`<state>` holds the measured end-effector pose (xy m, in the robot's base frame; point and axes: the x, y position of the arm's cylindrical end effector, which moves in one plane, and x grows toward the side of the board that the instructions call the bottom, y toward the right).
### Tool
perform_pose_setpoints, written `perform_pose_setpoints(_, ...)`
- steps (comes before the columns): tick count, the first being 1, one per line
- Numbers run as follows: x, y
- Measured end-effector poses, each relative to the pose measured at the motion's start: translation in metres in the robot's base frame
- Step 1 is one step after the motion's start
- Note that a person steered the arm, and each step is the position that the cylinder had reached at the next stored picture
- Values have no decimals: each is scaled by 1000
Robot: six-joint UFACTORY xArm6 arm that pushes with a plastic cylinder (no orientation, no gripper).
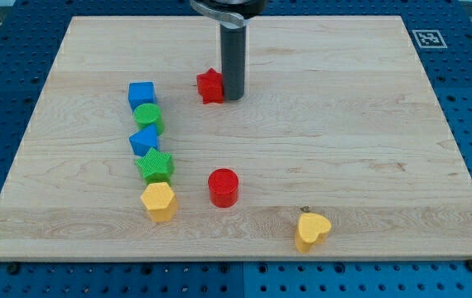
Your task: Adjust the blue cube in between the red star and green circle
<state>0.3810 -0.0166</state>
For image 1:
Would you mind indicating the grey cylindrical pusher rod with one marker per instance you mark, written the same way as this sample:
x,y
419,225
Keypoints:
x,y
233,54

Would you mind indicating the red star block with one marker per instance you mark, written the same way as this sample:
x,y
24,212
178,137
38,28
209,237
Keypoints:
x,y
210,86

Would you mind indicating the blue cube block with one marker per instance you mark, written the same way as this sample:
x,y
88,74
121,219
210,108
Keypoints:
x,y
140,93

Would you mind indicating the green star block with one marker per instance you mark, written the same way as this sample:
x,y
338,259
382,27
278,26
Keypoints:
x,y
156,166

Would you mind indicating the green cylinder block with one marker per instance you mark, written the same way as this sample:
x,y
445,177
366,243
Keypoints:
x,y
147,114

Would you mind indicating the blue triangle block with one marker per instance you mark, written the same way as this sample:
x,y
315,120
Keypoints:
x,y
144,140

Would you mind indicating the red cylinder block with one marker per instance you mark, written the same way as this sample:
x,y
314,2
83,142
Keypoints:
x,y
223,186

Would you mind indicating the wooden board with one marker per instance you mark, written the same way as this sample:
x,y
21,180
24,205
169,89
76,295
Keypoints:
x,y
339,119

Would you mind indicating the yellow hexagon block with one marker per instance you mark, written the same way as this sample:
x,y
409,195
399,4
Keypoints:
x,y
160,202

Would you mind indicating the white fiducial marker tag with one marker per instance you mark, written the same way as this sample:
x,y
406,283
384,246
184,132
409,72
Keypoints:
x,y
429,39

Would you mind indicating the yellow heart block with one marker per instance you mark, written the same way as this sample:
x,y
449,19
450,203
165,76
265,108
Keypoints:
x,y
311,229

